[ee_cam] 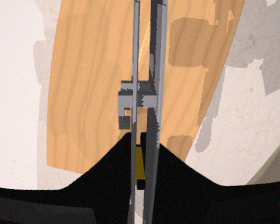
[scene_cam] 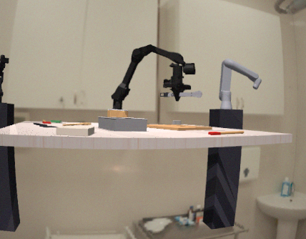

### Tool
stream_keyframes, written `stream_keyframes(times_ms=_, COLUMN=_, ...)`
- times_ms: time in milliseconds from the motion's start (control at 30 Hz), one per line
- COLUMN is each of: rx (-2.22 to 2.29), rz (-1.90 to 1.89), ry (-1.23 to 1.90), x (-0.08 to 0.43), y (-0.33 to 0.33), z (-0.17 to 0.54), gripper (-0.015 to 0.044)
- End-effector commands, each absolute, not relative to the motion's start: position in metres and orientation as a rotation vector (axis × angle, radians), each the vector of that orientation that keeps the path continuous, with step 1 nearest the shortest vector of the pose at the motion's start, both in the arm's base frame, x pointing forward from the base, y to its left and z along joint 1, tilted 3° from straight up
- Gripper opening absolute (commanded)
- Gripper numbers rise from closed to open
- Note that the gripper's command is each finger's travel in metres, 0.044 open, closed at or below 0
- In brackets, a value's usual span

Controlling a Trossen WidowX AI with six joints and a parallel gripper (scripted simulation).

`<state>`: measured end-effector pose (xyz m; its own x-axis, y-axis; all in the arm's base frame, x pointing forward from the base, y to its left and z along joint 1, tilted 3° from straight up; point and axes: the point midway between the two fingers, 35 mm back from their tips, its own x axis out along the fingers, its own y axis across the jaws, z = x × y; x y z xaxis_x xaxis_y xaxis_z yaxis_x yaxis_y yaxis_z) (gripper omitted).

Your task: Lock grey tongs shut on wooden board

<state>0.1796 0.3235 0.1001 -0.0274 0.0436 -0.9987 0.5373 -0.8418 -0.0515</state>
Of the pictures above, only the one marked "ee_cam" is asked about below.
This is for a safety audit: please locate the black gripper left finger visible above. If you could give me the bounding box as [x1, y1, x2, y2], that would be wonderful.
[0, 132, 131, 224]

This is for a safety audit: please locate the light wooden board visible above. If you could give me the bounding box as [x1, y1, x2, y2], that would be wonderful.
[46, 0, 245, 174]

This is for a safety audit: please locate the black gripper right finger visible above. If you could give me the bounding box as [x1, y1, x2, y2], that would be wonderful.
[151, 143, 280, 224]

